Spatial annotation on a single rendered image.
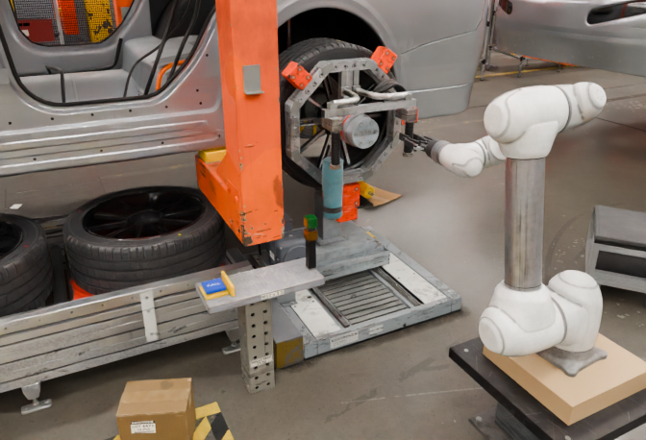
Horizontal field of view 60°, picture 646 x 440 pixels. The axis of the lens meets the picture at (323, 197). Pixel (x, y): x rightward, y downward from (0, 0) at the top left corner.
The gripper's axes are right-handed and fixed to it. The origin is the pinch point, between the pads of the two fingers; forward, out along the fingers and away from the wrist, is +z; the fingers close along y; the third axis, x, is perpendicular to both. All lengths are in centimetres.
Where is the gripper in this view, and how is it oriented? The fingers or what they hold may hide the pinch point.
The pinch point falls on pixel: (409, 136)
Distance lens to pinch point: 235.5
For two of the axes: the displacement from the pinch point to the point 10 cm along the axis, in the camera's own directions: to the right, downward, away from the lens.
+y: 9.0, -1.8, 4.1
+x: 0.0, -9.2, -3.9
